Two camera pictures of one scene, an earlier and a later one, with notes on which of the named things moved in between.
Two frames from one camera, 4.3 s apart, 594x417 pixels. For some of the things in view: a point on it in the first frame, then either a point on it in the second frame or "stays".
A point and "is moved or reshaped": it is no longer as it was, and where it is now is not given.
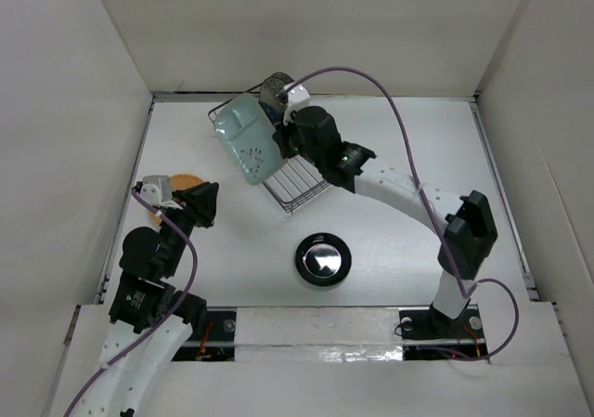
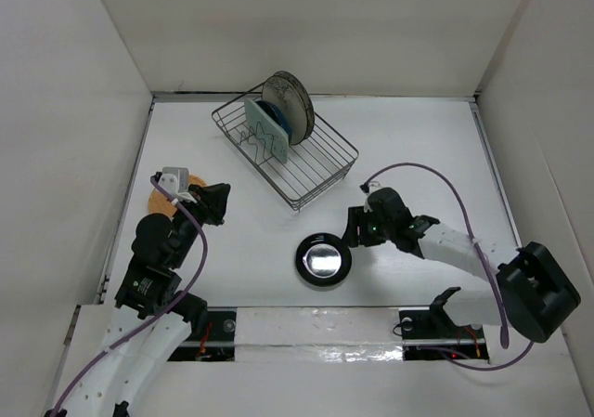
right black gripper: x=281 y=135 -> x=356 y=216
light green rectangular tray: x=247 y=131 is moved or reshaped
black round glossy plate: x=323 y=259 stays
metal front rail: x=325 y=343 stays
